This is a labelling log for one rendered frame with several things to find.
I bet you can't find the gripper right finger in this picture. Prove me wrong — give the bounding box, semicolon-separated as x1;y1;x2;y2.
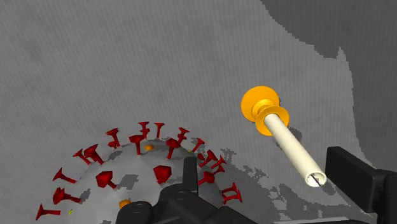
324;146;397;224

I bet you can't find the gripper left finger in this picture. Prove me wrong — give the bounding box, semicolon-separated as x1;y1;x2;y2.
115;156;258;224

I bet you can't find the grey ball with red spikes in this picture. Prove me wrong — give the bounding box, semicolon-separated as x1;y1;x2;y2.
35;121;243;224

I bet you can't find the cream tube with orange discs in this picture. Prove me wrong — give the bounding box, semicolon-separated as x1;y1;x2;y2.
240;85;328;188

